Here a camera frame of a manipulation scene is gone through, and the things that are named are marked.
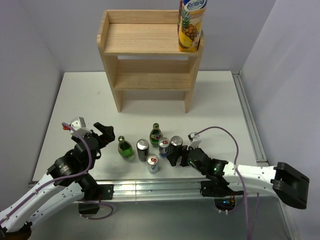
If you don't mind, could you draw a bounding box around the dark black yellow can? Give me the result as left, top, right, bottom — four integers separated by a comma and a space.
169, 135, 183, 153

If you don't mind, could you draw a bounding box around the green Perrier glass bottle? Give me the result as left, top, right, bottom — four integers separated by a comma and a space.
117, 135, 134, 159

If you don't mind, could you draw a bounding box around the silver energy drink can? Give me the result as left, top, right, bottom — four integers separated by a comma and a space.
146, 154, 159, 174

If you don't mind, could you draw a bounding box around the black beverage can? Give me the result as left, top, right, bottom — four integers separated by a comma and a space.
136, 139, 150, 162

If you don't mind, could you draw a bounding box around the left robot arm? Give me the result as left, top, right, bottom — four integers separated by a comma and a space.
0, 117, 116, 240

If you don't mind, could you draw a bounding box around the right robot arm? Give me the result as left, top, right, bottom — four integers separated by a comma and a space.
166, 146, 310, 210

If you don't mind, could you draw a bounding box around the wooden two-tier shelf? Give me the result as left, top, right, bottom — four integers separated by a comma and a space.
96, 9, 205, 113

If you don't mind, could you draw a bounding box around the blue silver energy can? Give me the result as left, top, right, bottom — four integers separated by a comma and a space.
158, 137, 170, 158

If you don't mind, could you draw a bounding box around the green bottle red label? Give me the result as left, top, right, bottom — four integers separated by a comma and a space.
149, 123, 163, 148

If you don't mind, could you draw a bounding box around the pineapple juice carton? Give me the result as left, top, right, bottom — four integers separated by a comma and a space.
177, 0, 208, 53

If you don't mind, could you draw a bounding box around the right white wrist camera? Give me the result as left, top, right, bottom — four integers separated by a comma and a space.
188, 132, 202, 149

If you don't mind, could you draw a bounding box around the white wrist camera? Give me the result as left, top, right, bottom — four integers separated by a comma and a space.
62, 116, 91, 138
188, 132, 202, 149

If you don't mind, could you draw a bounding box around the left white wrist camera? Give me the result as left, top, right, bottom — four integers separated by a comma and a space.
62, 116, 91, 138

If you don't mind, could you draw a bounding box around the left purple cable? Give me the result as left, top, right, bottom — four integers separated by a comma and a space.
0, 122, 116, 223

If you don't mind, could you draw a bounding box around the purple cable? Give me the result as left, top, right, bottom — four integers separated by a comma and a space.
0, 122, 116, 223
194, 126, 261, 240

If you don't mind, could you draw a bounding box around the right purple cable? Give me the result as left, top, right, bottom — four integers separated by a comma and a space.
194, 126, 261, 240

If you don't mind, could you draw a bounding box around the aluminium front rail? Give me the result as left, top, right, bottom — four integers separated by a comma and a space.
27, 178, 208, 203

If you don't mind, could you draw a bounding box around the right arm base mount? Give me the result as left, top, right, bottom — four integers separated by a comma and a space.
200, 180, 236, 214

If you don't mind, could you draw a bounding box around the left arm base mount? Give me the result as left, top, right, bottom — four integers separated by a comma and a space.
78, 184, 114, 218

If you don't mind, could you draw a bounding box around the aluminium side rail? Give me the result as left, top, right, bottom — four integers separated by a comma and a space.
231, 71, 269, 167

